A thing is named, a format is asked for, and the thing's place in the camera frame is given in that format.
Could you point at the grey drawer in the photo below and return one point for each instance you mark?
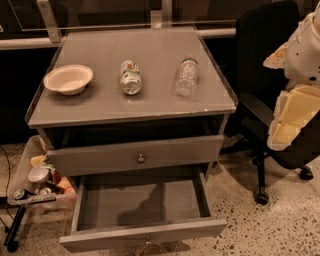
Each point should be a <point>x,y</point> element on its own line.
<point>125,209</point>
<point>138,155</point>

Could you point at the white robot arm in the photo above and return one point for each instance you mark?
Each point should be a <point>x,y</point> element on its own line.
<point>296,106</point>

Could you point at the grey drawer cabinet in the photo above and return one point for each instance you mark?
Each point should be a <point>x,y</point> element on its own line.
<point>103,115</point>

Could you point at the clear plastic water bottle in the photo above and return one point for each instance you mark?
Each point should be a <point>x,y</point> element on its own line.
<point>185,81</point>

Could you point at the green labelled soda can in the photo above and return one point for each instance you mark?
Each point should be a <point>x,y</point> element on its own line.
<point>130,78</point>

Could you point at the white paper bowl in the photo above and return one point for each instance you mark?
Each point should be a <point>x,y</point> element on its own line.
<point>69,79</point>

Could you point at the silver can in bin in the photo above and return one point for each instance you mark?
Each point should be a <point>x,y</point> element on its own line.
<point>39,175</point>

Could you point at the clear plastic storage bin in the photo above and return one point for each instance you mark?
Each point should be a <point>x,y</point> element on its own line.
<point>37,184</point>

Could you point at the metal railing bar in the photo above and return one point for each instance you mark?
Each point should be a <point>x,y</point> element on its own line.
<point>31,24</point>

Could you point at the black office chair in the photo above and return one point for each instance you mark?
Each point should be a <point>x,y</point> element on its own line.
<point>260,31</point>

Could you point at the black stand leg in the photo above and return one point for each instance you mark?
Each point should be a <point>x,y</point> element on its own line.
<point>10,243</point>

